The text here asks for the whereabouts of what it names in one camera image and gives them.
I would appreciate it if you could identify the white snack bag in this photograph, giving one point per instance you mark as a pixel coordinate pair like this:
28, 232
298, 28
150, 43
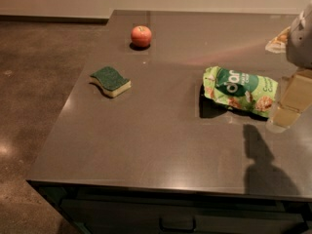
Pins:
278, 44

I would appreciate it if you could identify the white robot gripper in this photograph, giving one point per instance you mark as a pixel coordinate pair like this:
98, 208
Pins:
300, 43

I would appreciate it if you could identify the dark cabinet drawer with handle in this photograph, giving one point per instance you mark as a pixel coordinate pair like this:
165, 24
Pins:
133, 215

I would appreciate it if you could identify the green rice chip bag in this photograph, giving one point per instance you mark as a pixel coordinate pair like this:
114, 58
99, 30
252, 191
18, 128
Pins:
238, 90

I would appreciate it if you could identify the red apple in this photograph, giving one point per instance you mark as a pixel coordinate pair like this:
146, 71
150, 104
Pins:
141, 36

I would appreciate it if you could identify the green and yellow sponge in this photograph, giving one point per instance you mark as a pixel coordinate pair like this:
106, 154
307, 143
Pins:
111, 82

